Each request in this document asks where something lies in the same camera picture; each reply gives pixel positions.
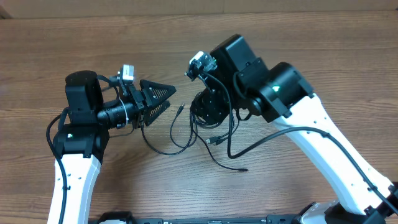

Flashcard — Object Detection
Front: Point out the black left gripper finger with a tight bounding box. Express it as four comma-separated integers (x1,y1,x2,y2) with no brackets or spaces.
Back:
144,100,170,126
139,80,176,108

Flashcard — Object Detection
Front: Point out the black cable bundle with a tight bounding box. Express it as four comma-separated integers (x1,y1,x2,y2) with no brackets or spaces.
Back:
139,103,249,172

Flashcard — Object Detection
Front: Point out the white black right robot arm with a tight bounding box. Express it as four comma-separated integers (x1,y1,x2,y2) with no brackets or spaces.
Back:
186,34,397,223

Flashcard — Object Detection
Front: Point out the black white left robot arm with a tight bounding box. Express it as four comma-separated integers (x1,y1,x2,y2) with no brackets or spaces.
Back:
46,69,176,223

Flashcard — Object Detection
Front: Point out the black left camera cable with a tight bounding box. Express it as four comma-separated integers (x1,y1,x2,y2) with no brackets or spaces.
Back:
45,74,125,224

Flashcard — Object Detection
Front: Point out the black camera cable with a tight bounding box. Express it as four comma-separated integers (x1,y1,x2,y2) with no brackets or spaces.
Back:
45,74,125,224
198,72,398,215

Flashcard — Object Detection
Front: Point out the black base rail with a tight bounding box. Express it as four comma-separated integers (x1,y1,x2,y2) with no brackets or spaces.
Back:
88,202,343,224

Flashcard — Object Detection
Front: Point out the black right camera cable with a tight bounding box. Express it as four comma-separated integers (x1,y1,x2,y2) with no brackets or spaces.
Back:
198,72,398,215

